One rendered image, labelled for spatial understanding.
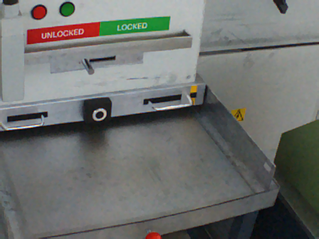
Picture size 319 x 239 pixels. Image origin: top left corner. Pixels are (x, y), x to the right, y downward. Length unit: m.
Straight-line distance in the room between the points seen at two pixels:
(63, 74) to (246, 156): 0.44
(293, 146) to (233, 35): 0.55
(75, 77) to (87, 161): 0.18
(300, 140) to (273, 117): 0.76
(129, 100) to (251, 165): 0.32
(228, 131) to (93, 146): 0.31
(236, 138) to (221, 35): 0.55
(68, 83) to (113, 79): 0.10
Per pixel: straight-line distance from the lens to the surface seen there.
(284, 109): 2.14
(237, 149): 1.33
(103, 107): 1.31
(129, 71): 1.32
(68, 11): 1.20
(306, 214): 1.37
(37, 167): 1.23
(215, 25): 1.78
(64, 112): 1.31
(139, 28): 1.28
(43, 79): 1.27
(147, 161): 1.27
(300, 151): 1.39
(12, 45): 1.08
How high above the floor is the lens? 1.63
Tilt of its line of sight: 31 degrees down
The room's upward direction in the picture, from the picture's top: 6 degrees clockwise
